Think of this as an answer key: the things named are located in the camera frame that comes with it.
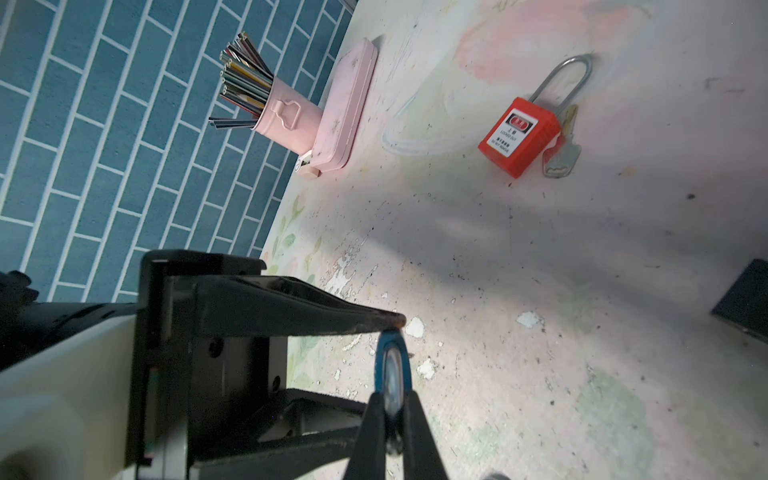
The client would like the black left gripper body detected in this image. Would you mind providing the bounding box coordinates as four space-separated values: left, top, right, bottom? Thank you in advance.
125 250 287 479

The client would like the black padlock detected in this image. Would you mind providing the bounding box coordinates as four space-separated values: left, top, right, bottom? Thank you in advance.
711 259 768 343

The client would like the blue padlock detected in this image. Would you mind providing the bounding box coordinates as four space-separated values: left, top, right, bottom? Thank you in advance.
374 329 412 456

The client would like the coloured pencils bundle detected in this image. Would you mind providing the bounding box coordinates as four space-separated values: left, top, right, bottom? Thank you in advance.
208 32 275 130

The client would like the silver red padlock key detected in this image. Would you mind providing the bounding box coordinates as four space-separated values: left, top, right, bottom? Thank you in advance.
542 104 582 179

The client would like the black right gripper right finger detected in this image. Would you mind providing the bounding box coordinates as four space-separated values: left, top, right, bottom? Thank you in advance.
402 391 448 480

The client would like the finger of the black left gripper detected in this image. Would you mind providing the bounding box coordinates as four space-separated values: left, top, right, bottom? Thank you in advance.
190 389 367 479
173 275 406 338

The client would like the red padlock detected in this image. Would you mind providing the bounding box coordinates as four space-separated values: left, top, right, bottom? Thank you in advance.
478 54 593 179

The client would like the pink pencil cup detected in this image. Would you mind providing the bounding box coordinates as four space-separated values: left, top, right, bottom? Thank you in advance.
253 77 323 156

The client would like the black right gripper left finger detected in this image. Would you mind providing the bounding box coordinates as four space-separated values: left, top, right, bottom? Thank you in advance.
343 392 386 480

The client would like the pink pencil case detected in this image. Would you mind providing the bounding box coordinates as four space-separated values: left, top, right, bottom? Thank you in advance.
307 38 378 177

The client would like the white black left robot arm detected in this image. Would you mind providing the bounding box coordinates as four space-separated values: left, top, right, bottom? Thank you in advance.
1 250 424 479

